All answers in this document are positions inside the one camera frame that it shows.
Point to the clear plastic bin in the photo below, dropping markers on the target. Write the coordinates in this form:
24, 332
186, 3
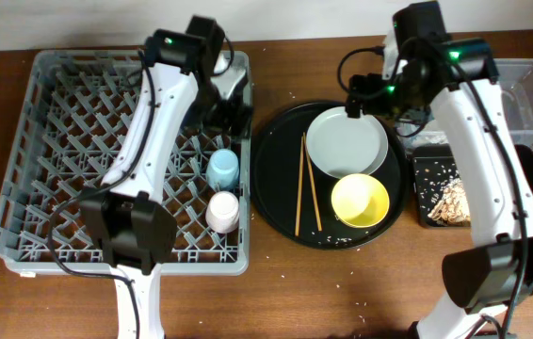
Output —
516, 81

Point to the light blue cup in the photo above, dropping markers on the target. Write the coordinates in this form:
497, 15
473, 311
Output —
222, 171

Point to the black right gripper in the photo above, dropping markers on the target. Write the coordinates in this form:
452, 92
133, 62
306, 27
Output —
372, 105

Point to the left wooden chopstick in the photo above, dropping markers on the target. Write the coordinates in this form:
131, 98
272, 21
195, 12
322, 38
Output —
299, 190

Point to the food scraps pile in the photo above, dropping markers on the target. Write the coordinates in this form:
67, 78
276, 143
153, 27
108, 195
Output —
452, 208

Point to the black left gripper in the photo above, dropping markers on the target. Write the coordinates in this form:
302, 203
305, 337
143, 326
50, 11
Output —
230, 123

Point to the grey dishwasher rack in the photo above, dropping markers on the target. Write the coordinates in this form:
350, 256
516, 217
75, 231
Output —
77, 108

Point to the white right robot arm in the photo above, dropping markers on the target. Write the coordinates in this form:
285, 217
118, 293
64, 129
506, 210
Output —
457, 83

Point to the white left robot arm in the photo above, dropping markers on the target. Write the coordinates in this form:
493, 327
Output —
186, 81

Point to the yellow bowl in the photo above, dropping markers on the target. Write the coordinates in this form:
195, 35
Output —
360, 200

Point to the wooden chopstick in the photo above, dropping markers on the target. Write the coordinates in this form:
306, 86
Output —
312, 184
299, 190

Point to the pink cup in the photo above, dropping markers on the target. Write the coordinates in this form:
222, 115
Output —
222, 212

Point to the grey round plate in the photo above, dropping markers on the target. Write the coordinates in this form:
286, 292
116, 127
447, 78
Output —
340, 146

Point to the right wooden chopstick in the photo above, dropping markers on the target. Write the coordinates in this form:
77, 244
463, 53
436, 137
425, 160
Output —
312, 184

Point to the black rectangular tray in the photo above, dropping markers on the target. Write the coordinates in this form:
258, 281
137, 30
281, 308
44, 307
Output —
435, 171

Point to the round black tray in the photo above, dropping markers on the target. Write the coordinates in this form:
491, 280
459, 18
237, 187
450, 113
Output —
274, 182

